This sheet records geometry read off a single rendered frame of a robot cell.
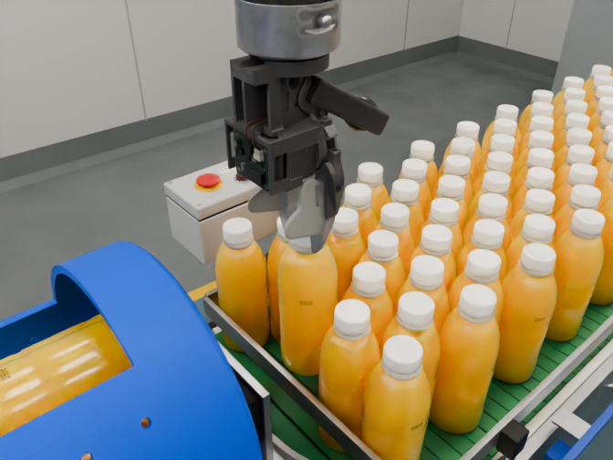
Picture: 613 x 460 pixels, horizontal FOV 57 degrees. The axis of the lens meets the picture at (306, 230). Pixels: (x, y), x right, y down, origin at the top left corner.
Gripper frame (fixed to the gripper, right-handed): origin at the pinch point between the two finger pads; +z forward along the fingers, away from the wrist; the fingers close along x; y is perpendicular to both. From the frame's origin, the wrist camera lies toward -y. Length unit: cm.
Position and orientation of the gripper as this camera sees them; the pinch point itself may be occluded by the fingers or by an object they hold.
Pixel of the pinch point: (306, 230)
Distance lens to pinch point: 61.6
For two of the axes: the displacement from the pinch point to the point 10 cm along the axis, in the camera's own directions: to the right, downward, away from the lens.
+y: -7.7, 3.6, -5.3
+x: 6.4, 4.3, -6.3
